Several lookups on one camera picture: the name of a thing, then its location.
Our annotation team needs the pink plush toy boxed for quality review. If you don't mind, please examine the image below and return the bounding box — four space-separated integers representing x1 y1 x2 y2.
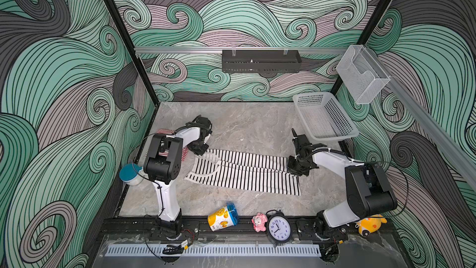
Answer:
252 213 268 233

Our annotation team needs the black white zebra tank top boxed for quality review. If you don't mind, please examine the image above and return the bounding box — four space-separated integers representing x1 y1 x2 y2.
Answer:
185 149 301 196

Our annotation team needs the yellow blue snack cup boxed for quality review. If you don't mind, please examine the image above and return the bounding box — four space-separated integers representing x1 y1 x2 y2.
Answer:
207 202 239 232

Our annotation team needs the clear plastic wall bin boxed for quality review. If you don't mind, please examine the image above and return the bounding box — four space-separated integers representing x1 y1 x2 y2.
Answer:
337 45 390 105

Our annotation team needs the black metal wall shelf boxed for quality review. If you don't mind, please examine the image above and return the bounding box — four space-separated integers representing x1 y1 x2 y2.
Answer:
221 49 302 76

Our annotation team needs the red white striped tank top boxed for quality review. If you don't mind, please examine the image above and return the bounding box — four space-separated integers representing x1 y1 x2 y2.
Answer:
157 129 189 161

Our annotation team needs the aluminium right wall rail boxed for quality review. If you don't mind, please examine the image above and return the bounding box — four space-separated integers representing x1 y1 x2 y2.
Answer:
375 48 476 183

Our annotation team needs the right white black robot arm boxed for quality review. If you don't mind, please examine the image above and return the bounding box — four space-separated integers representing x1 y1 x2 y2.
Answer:
287 129 398 235

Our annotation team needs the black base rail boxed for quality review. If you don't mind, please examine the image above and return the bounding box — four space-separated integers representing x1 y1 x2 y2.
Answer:
97 215 395 243

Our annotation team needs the teal lidded white cup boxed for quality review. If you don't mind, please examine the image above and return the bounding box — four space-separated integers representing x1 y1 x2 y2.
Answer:
119 163 146 186

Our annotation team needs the aluminium back wall rail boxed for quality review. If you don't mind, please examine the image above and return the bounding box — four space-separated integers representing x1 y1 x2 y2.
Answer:
134 46 347 55

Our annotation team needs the aluminium wall rail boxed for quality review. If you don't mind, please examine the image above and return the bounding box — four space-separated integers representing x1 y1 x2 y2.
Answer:
134 46 347 55
375 48 476 183

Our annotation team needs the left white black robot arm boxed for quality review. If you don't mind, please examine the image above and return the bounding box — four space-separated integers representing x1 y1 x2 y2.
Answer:
143 115 213 236

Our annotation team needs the grey plastic laundry basket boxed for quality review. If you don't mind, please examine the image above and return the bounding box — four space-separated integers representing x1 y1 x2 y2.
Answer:
293 92 359 144

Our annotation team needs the black alarm clock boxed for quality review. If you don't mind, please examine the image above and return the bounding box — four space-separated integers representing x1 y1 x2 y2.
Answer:
266 210 292 247

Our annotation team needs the yellow plush toy red shirt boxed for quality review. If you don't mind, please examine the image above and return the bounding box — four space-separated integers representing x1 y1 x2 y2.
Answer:
355 215 387 237

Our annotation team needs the white slotted cable duct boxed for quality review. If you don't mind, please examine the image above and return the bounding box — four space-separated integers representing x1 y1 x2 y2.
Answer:
104 244 321 258

